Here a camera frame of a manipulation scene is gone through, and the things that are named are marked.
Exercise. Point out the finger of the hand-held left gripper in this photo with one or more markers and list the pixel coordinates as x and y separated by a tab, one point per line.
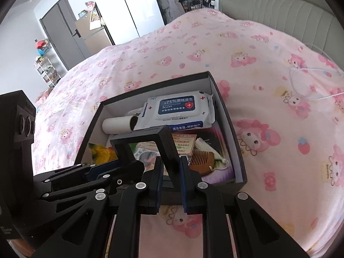
103	169
129	174

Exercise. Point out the white glossy wardrobe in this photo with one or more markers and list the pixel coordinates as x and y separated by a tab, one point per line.
126	8

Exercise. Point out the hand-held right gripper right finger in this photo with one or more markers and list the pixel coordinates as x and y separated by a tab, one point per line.
185	185

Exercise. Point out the pale paper packet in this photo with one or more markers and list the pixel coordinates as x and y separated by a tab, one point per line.
145	153

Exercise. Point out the beige printed card packet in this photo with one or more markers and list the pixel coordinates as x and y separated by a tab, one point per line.
185	143

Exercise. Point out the pile of pink toys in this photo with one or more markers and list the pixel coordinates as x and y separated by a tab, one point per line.
44	96

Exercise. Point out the grey padded headboard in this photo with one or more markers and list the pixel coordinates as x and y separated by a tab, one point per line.
276	8

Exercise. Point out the wooden comb with tassel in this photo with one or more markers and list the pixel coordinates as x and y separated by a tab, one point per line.
203	164

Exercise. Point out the grey door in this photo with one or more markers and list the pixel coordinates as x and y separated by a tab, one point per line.
61	35

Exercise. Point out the pink plush toy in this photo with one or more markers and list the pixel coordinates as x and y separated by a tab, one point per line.
90	6

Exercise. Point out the black shoe box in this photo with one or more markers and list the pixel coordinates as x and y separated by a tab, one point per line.
228	145

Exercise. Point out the gold refrigerator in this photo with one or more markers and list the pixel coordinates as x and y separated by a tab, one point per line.
94	37

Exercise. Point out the black framed mirror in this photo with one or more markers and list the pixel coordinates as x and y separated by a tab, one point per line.
168	150

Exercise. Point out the white cylinder roll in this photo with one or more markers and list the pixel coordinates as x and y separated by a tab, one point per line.
117	125

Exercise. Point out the white blue wet wipes pack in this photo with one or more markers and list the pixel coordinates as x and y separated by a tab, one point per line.
177	107

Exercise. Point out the white shelf rack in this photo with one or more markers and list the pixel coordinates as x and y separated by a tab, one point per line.
47	71

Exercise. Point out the black product box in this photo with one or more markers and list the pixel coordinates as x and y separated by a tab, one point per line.
219	166

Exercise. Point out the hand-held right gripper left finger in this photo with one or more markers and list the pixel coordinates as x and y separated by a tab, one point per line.
158	185

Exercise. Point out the yellow green snack packet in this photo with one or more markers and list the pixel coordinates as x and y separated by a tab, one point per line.
103	153

